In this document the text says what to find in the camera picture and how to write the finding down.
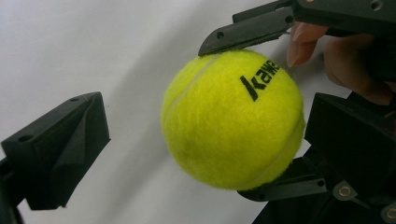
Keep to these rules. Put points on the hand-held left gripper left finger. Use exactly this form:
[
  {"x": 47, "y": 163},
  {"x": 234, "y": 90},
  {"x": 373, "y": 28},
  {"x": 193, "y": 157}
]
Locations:
[{"x": 59, "y": 146}]

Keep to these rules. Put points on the yellow tennis ball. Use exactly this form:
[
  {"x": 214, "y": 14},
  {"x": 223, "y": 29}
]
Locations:
[{"x": 230, "y": 124}]

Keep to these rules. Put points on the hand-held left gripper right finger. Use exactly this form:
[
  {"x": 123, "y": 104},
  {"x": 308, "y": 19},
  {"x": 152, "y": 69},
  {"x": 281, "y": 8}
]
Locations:
[{"x": 351, "y": 146}]

